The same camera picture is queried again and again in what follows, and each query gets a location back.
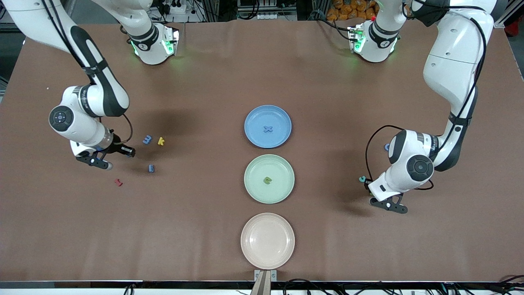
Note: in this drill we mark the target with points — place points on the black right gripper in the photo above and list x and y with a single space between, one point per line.
118 148

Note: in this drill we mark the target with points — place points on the blue letter E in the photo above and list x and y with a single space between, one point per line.
146 140

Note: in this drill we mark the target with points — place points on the green letter U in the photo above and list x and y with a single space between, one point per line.
265 180

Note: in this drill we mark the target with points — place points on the blue letter X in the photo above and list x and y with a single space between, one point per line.
267 129

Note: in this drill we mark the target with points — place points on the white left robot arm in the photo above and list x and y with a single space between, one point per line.
450 61

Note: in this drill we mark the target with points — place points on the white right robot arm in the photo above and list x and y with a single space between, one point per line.
77 123

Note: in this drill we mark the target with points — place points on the brown table cover sheet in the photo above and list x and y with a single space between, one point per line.
204 82

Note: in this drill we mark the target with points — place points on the blue plate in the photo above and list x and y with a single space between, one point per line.
256 119

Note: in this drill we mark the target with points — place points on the light green plate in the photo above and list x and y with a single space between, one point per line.
269 194

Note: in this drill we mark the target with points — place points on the white power strip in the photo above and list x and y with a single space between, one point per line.
276 16
177 7

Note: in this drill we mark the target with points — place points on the beige plate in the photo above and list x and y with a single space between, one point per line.
267 241

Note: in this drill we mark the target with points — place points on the orange fruit pile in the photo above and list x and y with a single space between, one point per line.
348 10

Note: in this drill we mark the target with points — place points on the red plastic object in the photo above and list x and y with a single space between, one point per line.
516 26

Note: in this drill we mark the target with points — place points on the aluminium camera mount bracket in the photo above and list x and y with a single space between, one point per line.
265 282

